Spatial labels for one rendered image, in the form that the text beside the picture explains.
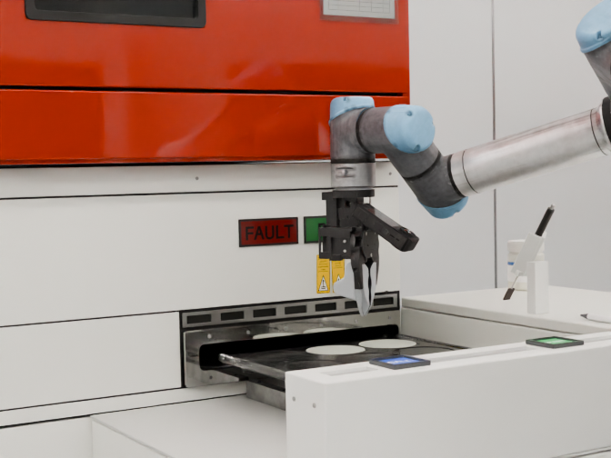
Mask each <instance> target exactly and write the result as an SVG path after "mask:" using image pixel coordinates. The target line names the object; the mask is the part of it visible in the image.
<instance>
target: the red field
mask: <svg viewBox="0 0 611 458"><path fill-rule="evenodd" d="M241 236H242V244H272V243H288V242H296V219H288V220H269V221H250V222H241Z"/></svg>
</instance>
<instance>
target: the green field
mask: <svg viewBox="0 0 611 458"><path fill-rule="evenodd" d="M323 224H326V218H307V219H306V240H307V241H318V228H319V227H322V226H323Z"/></svg>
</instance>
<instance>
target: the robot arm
mask: <svg viewBox="0 0 611 458"><path fill-rule="evenodd" d="M576 40H577V42H578V44H579V46H580V51H581V53H584V55H585V56H586V59H587V61H588V62H589V64H590V65H591V67H592V69H593V70H594V72H595V74H596V76H597V78H598V80H599V82H600V83H601V85H602V86H603V88H604V89H605V91H606V94H607V95H608V96H607V97H604V98H602V99H601V101H600V103H599V105H598V107H595V108H592V109H589V110H585V111H583V112H580V113H577V114H572V115H570V116H567V117H564V118H561V119H557V120H555V121H552V122H549V123H546V124H541V125H539V126H536V127H533V128H529V129H526V130H524V131H521V132H518V133H515V134H511V135H508V136H505V137H501V138H498V139H496V140H493V141H490V142H487V143H484V144H480V145H477V146H474V147H470V148H467V149H465V150H462V151H459V152H456V153H454V154H449V155H446V156H443V155H442V154H441V152H440V151H439V150H438V148H437V147H436V145H435V144H434V142H433V140H434V137H435V132H436V128H435V126H434V124H433V117H432V115H431V114H430V113H429V112H428V111H427V110H426V109H425V108H424V107H423V106H420V105H394V106H384V107H375V105H374V100H373V98H372V97H369V96H345V97H337V98H335V99H333V100H332V101H331V103H330V120H329V122H328V124H329V126H330V157H331V186H332V187H333V188H335V190H332V192H322V200H326V224H323V226H322V227H319V228H318V249H319V259H329V261H343V259H350V260H351V263H348V264H346V266H345V276H344V278H342V279H341V280H339V281H337V282H335V283H334V285H333V289H334V292H335V293H336V294H337V295H340V296H344V297H346V298H349V299H352V300H355V301H356V302H357V307H358V310H359V313H360V315H361V316H366V315H367V313H368V311H369V309H370V307H371V306H372V302H373V299H374V296H375V291H376V285H377V277H378V270H379V251H378V250H379V240H378V236H379V235H380V236H381V237H382V238H384V239H385V240H387V241H388V242H389V243H390V244H391V245H393V246H394V248H396V249H397V250H399V251H401V252H408V251H413V250H414V249H415V247H416V245H417V243H418V241H419V237H417V236H416V235H415V234H414V233H413V232H412V231H410V230H409V229H407V228H405V227H403V226H402V225H400V224H398V223H397V222H396V221H394V220H393V219H391V218H390V217H388V216H387V215H385V214H383V213H382V212H380V211H379V210H377V209H376V208H375V207H373V206H372V205H371V204H369V203H364V197H375V189H373V187H375V186H376V164H368V163H375V162H376V154H385V155H386V157H387V158H388V159H389V161H390V162H391V163H392V165H393V166H394V168H395V169H396V170H397V172H399V174H400V175H401V176H402V178H403V179H404V180H405V182H406V183H407V185H408V186H409V187H410V189H411V190H412V191H413V193H414V194H415V196H416V199H417V201H418V202H419V203H420V204H421V205H422V206H424V208H425V209H426V210H427V211H428V212H429V213H430V214H431V215H432V216H433V217H434V218H438V219H446V218H449V217H452V216H454V214H455V213H459V212H460V211H461V210H462V209H463V208H464V207H465V206H466V204H467V201H468V196H471V195H474V194H480V193H483V192H486V191H489V190H493V189H496V188H498V187H502V186H505V185H509V184H513V183H517V182H520V181H523V180H526V179H529V178H533V177H536V176H539V175H542V174H547V173H551V172H554V171H557V170H560V169H563V168H567V167H569V166H573V165H576V164H582V163H584V162H587V161H591V160H594V159H597V158H600V157H603V156H607V155H610V154H611V0H604V1H602V2H600V3H599V4H598V5H596V6H594V7H593V8H592V9H591V10H590V11H589V12H588V13H586V15H585V16H584V17H583V18H582V19H581V21H580V23H579V24H578V26H577V28H576ZM321 236H322V237H323V252H321Z"/></svg>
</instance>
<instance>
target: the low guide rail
mask: <svg viewBox="0 0 611 458"><path fill-rule="evenodd" d="M246 397H247V398H249V399H252V400H255V401H258V402H260V403H265V404H268V405H271V406H274V407H275V408H278V409H281V410H284V411H286V402H285V388H283V387H280V386H277V385H274V384H271V383H266V382H263V381H260V380H256V379H253V380H246Z"/></svg>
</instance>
